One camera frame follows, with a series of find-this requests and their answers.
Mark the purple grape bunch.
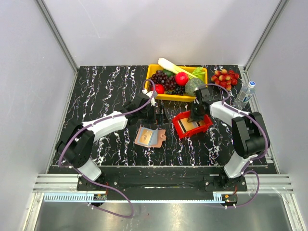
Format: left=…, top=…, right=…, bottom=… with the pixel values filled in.
left=149, top=70, right=178, bottom=92

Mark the green cantaloupe melon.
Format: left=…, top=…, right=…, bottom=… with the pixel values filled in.
left=184, top=78, right=205, bottom=97

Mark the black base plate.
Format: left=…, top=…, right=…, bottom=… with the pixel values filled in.
left=77, top=173, right=247, bottom=192

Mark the green lettuce leaf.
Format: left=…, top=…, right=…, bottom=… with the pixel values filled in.
left=192, top=67, right=206, bottom=81

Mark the dark blueberry bunch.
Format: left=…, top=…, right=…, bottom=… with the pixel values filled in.
left=165, top=86, right=185, bottom=96

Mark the red plastic bin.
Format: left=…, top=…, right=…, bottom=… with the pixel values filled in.
left=172, top=111, right=213, bottom=139

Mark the gold striped credit card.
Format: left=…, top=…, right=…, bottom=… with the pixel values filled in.
left=138, top=129, right=153, bottom=145

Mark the pink leather card holder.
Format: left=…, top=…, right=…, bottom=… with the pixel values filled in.
left=134, top=127, right=167, bottom=148

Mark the clear water bottle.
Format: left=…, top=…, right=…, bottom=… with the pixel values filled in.
left=233, top=81, right=256, bottom=110

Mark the red tomato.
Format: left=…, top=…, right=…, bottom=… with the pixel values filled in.
left=153, top=84, right=165, bottom=94

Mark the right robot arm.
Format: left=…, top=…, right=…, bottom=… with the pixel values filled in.
left=189, top=85, right=270, bottom=191

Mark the purple cable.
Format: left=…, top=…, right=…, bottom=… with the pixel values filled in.
left=57, top=78, right=158, bottom=219
left=196, top=83, right=271, bottom=209

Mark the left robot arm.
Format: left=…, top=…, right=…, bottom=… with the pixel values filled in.
left=55, top=90, right=158, bottom=190

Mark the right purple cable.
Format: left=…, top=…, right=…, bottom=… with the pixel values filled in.
left=196, top=83, right=271, bottom=209

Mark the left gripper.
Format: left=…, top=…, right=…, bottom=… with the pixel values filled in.
left=138, top=103, right=169, bottom=125

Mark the red lychee bunch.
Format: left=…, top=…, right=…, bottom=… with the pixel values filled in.
left=210, top=69, right=240, bottom=91

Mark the yellow plastic tray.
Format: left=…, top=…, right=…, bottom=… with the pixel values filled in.
left=146, top=64, right=208, bottom=102

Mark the gold credit card in bin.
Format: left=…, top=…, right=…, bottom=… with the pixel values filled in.
left=178, top=118, right=205, bottom=133

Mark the red apple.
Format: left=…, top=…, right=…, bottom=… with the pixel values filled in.
left=175, top=72, right=189, bottom=86

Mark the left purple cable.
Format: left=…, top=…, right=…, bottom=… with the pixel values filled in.
left=57, top=78, right=158, bottom=219

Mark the white leek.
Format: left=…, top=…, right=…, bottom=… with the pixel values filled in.
left=158, top=58, right=196, bottom=78

